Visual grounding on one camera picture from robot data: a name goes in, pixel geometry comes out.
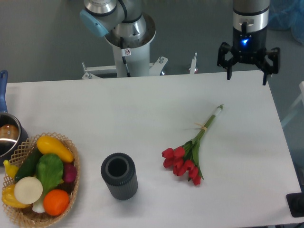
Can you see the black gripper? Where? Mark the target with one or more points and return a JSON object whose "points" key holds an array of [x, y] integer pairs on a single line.
{"points": [[250, 48]]}

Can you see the silver robot arm with wrist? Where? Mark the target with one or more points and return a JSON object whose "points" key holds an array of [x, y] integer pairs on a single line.
{"points": [[250, 21]]}

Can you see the silver robot base with blue cap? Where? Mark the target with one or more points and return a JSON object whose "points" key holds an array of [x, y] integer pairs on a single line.
{"points": [[121, 22]]}

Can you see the blue plastic bag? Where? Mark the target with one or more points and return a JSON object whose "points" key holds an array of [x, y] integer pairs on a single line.
{"points": [[288, 15]]}

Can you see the white metal robot stand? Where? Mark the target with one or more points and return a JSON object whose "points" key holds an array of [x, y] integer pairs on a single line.
{"points": [[129, 62]]}

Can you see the red tulip bouquet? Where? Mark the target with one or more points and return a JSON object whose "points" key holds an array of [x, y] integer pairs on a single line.
{"points": [[185, 158]]}

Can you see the black device at table edge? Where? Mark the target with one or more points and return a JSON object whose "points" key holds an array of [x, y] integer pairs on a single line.
{"points": [[296, 204]]}

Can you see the dark grey ribbed vase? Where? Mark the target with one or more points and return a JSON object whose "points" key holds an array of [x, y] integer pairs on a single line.
{"points": [[119, 173]]}

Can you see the purple red radish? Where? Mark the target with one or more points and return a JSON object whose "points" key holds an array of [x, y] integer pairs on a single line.
{"points": [[69, 173]]}

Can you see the yellow squash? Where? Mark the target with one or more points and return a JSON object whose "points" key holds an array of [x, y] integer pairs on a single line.
{"points": [[47, 145]]}

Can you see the woven wicker basket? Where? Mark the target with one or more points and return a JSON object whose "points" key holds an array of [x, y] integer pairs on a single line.
{"points": [[26, 217]]}

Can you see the green lettuce leaf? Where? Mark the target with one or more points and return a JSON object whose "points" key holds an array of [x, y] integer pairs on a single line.
{"points": [[49, 172]]}

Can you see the orange fruit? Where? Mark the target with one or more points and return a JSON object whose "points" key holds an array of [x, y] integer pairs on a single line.
{"points": [[56, 202]]}

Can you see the dark green cucumber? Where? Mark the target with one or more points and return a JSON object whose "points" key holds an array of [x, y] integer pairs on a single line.
{"points": [[28, 167]]}

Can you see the white round onion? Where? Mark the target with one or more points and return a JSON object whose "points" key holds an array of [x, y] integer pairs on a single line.
{"points": [[28, 190]]}

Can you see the yellow banana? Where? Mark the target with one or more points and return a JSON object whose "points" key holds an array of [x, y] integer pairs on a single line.
{"points": [[11, 170]]}

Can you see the yellow bell pepper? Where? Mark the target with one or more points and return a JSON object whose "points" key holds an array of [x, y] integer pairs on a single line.
{"points": [[9, 199]]}

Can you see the white frame at right edge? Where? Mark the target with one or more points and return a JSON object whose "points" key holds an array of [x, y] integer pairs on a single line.
{"points": [[295, 107]]}

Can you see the blue handled saucepan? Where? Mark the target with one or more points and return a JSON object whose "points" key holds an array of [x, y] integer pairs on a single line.
{"points": [[12, 134]]}

